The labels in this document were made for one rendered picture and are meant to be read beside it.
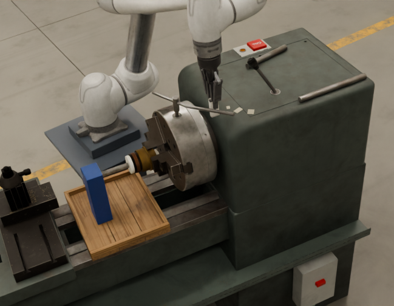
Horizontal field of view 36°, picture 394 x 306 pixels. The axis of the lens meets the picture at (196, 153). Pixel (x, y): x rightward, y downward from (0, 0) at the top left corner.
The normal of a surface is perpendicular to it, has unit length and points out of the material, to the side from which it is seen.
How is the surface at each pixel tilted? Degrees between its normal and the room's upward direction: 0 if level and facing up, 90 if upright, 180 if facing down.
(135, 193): 0
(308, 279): 90
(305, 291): 90
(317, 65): 0
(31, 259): 0
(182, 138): 41
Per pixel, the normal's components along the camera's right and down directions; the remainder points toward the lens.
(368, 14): -0.07, -0.77
